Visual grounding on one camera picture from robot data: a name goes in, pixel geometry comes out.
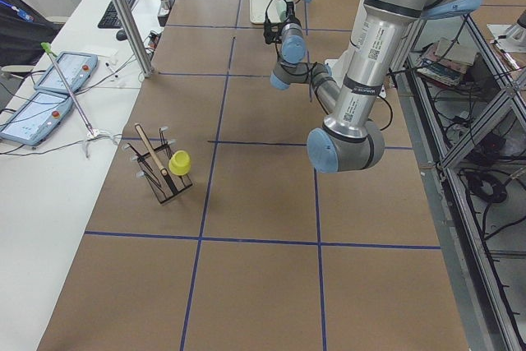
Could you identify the yellow cup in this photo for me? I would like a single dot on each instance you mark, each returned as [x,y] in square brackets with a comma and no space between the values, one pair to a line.
[180,163]

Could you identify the upper teach pendant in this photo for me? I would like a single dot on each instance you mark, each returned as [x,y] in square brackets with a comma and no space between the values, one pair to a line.
[76,67]

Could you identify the stack of books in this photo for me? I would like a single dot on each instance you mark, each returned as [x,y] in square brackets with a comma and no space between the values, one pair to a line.
[445,62]

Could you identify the pink rod with green tip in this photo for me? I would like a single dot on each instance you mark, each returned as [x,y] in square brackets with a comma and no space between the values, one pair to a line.
[92,132]

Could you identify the light green cup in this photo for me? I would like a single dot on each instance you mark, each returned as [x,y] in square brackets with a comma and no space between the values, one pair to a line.
[276,11]

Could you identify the silver metal cup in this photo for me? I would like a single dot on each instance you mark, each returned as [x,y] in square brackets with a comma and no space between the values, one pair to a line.
[164,8]

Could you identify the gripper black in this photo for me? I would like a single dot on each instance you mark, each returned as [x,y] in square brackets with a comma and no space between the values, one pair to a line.
[289,11]

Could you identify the teach pendant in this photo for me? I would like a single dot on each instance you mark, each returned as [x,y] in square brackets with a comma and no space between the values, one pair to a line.
[37,118]
[76,67]

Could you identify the grey computer mouse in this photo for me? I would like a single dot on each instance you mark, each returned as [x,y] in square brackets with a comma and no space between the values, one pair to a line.
[121,35]

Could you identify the cream bear tray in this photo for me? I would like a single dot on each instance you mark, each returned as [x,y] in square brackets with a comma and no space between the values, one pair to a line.
[258,11]

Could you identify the lower teach pendant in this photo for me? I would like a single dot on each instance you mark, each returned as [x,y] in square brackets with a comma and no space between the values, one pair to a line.
[37,118]

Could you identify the black wire cup rack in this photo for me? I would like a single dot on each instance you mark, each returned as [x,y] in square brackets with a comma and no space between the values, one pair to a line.
[153,165]

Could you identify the aluminium frame post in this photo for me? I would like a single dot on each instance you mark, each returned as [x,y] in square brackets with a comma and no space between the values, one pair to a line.
[133,37]

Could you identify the lower orange connector board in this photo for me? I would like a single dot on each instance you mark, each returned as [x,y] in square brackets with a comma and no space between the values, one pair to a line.
[154,38]

